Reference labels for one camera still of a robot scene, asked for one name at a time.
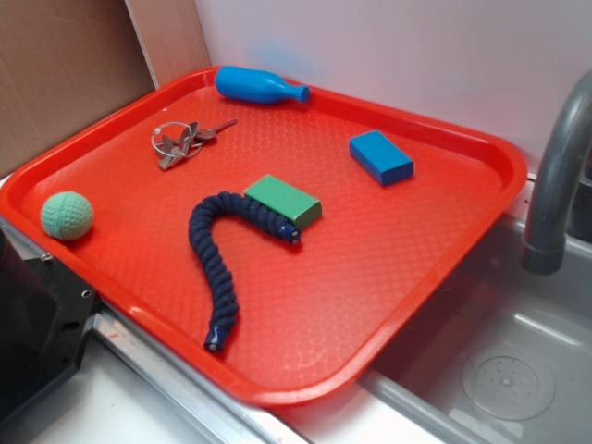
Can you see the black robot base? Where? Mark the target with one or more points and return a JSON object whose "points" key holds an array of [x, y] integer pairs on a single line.
{"points": [[46, 316]]}

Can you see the green rectangular block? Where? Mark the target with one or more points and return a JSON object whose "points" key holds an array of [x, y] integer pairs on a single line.
{"points": [[299, 207]]}

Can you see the blue rectangular block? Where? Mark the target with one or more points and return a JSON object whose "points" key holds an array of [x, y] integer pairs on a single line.
{"points": [[381, 158]]}

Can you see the red plastic tray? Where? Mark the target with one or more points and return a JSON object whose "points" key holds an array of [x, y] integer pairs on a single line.
{"points": [[312, 316]]}

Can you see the blue plastic bottle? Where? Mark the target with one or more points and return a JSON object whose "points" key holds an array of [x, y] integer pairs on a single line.
{"points": [[258, 86]]}

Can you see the green textured ball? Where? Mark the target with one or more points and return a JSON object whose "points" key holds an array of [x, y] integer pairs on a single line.
{"points": [[67, 216]]}

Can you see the grey sink basin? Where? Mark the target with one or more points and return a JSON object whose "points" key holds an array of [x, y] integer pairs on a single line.
{"points": [[496, 354]]}

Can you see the grey faucet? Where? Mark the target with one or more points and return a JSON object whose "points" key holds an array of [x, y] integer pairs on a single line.
{"points": [[561, 200]]}

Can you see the brown cardboard panel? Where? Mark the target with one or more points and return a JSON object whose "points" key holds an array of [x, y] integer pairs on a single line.
{"points": [[67, 64]]}

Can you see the metal keys on ring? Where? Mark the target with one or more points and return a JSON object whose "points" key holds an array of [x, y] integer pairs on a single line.
{"points": [[176, 142]]}

